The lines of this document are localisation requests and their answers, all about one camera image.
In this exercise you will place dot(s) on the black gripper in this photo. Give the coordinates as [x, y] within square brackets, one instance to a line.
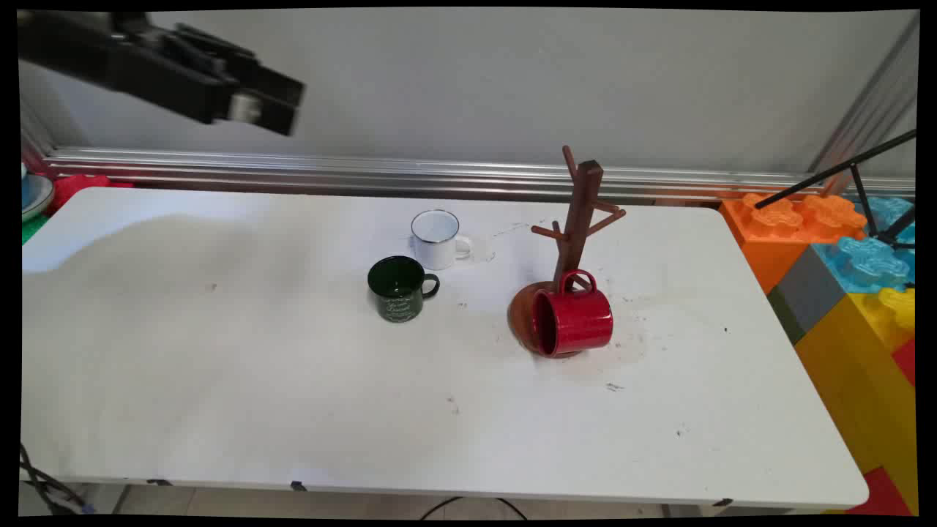
[124, 62]

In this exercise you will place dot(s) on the red ceramic mug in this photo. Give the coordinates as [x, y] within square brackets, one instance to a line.
[578, 322]

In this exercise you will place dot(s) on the red toy piece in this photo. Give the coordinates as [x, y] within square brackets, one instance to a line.
[77, 187]

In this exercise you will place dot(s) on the white enamel mug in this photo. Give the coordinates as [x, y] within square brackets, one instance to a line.
[438, 249]

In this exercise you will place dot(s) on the dark green mug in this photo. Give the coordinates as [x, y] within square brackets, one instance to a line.
[399, 296]

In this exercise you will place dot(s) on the grey plate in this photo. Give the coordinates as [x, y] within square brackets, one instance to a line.
[35, 197]

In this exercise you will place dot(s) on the green toy piece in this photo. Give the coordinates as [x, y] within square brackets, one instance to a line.
[33, 230]

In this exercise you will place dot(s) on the brown wooden mug tree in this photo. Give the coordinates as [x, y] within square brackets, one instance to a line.
[578, 212]

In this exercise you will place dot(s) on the orange toy block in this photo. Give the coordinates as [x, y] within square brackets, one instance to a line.
[776, 227]

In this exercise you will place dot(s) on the grey toy block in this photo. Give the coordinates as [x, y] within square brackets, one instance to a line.
[809, 293]

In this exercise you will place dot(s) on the black tripod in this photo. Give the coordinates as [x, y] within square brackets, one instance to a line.
[856, 176]

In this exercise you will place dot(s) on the light blue toy block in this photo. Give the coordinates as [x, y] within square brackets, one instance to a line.
[864, 263]
[889, 208]

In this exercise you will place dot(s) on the yellow toy block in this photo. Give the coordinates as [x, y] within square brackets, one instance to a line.
[856, 380]

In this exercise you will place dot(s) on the red toy block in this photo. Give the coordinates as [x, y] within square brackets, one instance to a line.
[882, 494]

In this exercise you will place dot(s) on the aluminium frame rail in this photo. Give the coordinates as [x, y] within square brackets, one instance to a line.
[366, 174]

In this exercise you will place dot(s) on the aluminium frame post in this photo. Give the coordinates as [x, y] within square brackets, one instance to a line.
[871, 102]

